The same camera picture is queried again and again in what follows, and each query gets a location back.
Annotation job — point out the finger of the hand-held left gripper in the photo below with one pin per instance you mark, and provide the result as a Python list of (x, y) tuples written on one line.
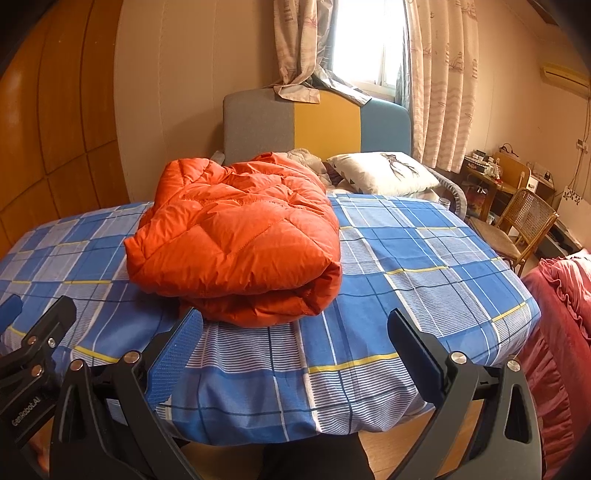
[(9, 313), (51, 321)]

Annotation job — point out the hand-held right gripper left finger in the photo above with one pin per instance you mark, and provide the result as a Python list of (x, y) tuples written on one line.
[(175, 350)]

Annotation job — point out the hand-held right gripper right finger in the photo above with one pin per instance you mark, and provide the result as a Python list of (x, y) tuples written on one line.
[(415, 357)]

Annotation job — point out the orange puffer jacket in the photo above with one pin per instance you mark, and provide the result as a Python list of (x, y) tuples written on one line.
[(240, 240)]

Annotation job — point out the bed with blue plaid sheet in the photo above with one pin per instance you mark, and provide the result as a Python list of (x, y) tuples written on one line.
[(397, 304)]

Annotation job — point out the person's dark trouser legs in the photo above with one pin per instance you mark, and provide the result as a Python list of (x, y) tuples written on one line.
[(318, 459)]

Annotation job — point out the pink ruffled bedspread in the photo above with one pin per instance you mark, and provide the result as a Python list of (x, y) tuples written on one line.
[(563, 332)]

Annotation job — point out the metal cup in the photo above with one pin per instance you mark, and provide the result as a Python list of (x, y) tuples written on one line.
[(444, 203)]

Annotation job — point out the grey woven basket rim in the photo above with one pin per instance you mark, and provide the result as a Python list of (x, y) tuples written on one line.
[(455, 194)]

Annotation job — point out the wooden rattan chair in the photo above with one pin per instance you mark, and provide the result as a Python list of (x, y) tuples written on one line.
[(526, 221)]

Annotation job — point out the white pillow with deer print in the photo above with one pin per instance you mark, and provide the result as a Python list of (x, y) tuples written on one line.
[(378, 175)]

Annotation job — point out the orange wooden wardrobe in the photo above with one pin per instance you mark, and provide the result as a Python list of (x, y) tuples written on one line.
[(55, 129)]

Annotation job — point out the cluttered wooden desk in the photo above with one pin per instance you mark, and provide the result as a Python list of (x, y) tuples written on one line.
[(489, 180)]

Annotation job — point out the small white cabinet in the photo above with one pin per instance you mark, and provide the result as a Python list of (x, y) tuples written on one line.
[(540, 177)]

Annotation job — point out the white board with flower print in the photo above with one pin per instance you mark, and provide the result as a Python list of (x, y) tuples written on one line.
[(575, 201)]

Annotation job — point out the beige quilted blanket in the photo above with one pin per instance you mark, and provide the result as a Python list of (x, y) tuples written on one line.
[(307, 161)]

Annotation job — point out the grey yellow blue headboard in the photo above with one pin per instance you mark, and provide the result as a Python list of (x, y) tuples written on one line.
[(258, 124)]

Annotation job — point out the long patterned beige curtain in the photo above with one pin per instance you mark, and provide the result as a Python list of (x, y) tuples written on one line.
[(441, 83)]

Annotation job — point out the bright window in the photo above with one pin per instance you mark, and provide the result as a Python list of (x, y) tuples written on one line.
[(369, 41)]

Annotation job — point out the wall air conditioner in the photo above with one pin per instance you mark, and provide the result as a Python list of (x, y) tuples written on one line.
[(565, 78)]

